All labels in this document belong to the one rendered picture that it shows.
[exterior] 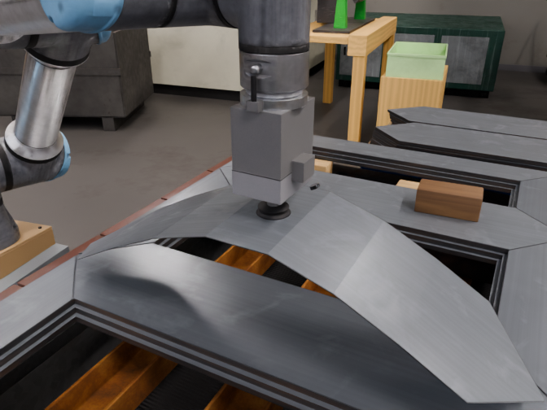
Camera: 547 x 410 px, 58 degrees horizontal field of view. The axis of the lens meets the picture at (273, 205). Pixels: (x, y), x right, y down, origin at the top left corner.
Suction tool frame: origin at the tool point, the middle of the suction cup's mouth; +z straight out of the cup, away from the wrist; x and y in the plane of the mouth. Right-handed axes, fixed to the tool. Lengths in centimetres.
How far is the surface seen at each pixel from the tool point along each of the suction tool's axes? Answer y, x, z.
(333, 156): 68, 19, 17
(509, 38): 685, 24, 61
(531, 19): 688, 4, 36
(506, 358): 2.0, -29.0, 11.0
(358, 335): 2.7, -11.6, 15.6
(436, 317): -0.9, -21.1, 6.3
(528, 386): 0.5, -31.7, 12.7
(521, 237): 42, -28, 15
